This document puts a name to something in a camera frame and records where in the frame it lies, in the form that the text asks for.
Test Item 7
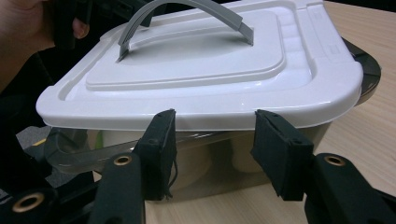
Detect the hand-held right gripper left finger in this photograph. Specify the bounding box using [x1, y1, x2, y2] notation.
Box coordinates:
[88, 108, 178, 224]

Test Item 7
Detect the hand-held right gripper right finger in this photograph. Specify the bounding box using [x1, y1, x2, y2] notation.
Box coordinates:
[249, 108, 396, 224]

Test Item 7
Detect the clear plastic storage box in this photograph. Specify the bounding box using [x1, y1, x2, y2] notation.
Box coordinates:
[43, 36, 383, 203]

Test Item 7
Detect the white lid with grey handle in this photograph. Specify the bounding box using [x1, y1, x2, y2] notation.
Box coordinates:
[35, 0, 365, 132]

